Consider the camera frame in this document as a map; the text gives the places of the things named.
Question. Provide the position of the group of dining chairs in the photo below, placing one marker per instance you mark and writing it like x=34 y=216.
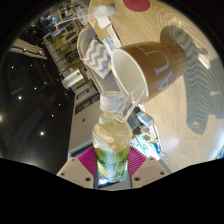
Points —
x=60 y=23

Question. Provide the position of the flat round red coaster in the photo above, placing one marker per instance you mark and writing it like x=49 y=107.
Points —
x=136 y=5

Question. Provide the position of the clear plastic cup with straw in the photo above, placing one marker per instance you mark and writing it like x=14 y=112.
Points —
x=100 y=11

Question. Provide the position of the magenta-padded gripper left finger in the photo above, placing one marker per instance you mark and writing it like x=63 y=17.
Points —
x=75 y=171

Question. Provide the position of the white printed leaflets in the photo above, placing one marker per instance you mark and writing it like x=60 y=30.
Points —
x=111 y=38

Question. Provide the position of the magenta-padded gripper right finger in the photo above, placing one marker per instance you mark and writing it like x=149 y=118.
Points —
x=148 y=171

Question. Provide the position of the brown mug with white letters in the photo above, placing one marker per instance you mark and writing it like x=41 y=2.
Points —
x=156 y=66

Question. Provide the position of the grey curved sofa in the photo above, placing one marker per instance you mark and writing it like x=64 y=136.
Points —
x=106 y=85

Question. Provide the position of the clear green-label drink bottle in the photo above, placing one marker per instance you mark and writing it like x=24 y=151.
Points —
x=111 y=143

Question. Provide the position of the white round column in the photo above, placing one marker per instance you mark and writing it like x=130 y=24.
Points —
x=71 y=80

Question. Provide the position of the group of ceiling lights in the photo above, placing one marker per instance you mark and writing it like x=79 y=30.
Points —
x=41 y=133

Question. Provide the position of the small light blue box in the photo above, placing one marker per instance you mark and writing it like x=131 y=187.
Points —
x=145 y=119

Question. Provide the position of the grey white chevron pillow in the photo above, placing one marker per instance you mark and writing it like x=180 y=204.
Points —
x=96 y=58

